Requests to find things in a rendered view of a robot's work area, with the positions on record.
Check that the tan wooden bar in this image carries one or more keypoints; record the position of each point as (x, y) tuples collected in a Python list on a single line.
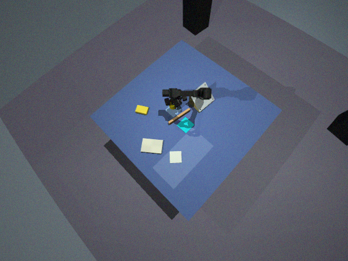
[(179, 116)]

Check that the yellow cup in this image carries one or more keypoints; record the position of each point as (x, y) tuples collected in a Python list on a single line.
[(172, 106)]

